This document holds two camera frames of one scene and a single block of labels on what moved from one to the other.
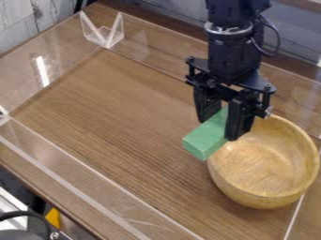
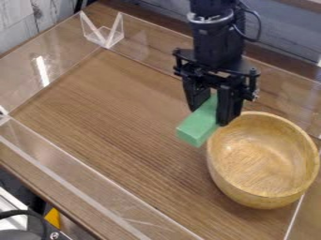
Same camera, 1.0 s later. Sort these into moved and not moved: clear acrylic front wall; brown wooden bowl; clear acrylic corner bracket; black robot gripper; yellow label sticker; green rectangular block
Moved: green rectangular block; black robot gripper
Not moved: brown wooden bowl; clear acrylic corner bracket; clear acrylic front wall; yellow label sticker
